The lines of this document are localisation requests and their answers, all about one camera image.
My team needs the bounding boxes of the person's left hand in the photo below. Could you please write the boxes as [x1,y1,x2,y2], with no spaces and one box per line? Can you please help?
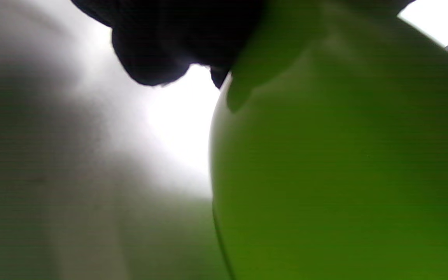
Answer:
[70,0,265,89]

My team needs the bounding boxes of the green plastic bowl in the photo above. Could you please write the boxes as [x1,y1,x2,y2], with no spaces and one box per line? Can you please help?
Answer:
[208,0,448,280]

